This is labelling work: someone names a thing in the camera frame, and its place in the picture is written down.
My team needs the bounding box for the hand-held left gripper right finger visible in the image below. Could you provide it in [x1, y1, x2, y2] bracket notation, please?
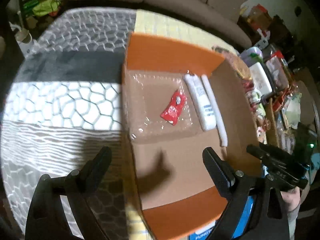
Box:
[202, 147, 290, 240]

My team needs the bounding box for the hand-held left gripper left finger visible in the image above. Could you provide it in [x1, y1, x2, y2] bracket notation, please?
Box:
[25, 146, 112, 240]

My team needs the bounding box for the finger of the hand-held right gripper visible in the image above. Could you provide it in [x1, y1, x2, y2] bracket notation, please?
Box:
[259, 142, 298, 162]
[246, 144, 278, 168]

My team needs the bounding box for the orange cardboard box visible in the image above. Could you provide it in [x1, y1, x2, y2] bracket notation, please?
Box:
[121, 31, 263, 240]

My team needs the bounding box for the white plastic stick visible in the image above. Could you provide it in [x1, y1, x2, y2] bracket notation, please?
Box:
[201, 74, 228, 147]

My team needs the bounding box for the white tube with label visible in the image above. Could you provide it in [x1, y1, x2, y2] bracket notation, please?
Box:
[184, 74, 217, 131]

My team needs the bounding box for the red snack packet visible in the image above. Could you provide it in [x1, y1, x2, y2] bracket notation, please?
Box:
[160, 89, 187, 125]

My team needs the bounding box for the person's right forearm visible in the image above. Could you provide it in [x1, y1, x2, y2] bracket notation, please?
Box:
[281, 189, 302, 233]

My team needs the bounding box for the blue printed box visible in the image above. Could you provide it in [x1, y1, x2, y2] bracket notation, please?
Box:
[189, 195, 255, 240]

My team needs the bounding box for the white rectangular box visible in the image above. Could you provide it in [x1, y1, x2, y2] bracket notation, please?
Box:
[249, 62, 272, 97]

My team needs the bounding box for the grey white patterned blanket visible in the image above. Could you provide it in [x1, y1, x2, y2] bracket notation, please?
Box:
[0, 9, 138, 240]

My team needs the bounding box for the green plastic bag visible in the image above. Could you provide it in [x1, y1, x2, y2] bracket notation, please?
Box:
[22, 0, 62, 18]

